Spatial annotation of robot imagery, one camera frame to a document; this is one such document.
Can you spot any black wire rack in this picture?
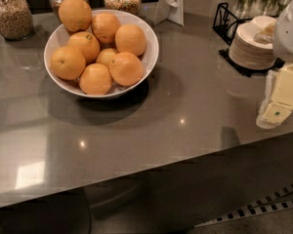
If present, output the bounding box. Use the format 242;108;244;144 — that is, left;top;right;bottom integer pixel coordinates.
212;2;284;77

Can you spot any black white striped tape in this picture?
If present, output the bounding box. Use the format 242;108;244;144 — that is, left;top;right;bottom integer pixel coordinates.
195;183;293;228

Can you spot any small orange in centre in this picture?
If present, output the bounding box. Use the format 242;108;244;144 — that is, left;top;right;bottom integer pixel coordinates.
96;48;118;66

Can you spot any stack of white plates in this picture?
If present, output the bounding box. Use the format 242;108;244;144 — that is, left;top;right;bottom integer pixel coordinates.
229;16;276;70

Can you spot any white folded card stand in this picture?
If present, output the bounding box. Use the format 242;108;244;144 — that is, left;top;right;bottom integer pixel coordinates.
153;0;185;26

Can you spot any napkin on plates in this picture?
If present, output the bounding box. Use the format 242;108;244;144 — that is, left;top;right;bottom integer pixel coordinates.
254;22;275;44

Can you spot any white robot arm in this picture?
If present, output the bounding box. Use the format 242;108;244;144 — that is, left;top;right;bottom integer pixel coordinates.
256;0;293;129

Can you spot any orange front bottom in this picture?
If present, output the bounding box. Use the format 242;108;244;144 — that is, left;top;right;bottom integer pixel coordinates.
79;63;113;96

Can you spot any clear glass tumbler left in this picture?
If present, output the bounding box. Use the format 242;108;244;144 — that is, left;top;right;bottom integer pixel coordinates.
233;0;257;19

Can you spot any glass jar of grains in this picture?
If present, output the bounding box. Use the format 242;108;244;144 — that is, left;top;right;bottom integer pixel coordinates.
0;0;34;40

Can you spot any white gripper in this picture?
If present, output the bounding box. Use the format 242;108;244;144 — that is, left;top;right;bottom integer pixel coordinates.
255;61;293;130

